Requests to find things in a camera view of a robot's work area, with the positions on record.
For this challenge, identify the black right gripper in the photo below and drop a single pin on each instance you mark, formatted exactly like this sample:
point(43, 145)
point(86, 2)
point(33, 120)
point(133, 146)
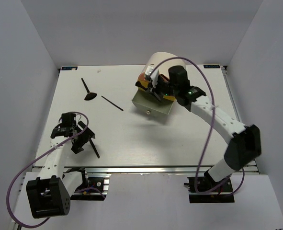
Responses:
point(159, 80)

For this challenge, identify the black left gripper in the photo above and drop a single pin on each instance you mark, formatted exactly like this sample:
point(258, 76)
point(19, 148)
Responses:
point(86, 135)

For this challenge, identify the grey-green bottom drawer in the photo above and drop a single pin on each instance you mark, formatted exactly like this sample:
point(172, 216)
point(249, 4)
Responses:
point(147, 104)

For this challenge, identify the yellow drawer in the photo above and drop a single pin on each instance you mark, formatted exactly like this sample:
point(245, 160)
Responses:
point(149, 87)

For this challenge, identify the peach top drawer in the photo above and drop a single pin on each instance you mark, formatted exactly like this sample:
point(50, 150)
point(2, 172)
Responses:
point(142, 77)

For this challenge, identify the cream round drawer organizer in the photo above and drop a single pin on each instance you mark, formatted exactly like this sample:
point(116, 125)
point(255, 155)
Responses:
point(158, 57)

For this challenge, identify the thin black eyeliner brush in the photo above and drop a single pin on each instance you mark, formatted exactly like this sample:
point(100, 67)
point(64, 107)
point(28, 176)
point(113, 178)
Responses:
point(121, 109)

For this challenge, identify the black fan powder brush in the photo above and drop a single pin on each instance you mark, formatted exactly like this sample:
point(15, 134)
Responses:
point(90, 95)

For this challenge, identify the black small makeup brush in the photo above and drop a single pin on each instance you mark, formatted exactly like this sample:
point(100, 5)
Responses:
point(138, 84)

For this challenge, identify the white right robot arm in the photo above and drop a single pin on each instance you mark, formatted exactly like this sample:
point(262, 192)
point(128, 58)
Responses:
point(243, 142)

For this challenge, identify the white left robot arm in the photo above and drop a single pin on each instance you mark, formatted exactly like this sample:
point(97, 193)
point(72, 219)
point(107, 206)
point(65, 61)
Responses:
point(49, 194)

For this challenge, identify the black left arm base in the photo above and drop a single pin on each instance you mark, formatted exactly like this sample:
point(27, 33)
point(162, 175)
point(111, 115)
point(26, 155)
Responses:
point(91, 184)

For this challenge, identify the blue logo sticker right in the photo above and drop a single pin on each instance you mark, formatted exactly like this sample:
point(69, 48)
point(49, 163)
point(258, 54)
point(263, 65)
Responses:
point(211, 66)

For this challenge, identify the blue logo sticker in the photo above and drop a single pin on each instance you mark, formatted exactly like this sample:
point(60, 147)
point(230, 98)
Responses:
point(69, 68)
point(211, 66)

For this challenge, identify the blue logo sticker left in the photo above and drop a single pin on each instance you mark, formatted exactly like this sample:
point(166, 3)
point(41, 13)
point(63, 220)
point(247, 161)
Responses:
point(69, 68)

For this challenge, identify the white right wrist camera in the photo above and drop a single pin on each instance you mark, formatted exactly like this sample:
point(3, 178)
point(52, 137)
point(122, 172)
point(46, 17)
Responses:
point(151, 75)

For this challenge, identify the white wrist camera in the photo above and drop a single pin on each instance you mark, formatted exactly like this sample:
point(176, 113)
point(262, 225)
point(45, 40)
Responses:
point(68, 120)
point(151, 75)

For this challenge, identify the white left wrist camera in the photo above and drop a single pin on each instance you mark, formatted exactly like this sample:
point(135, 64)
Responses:
point(68, 120)

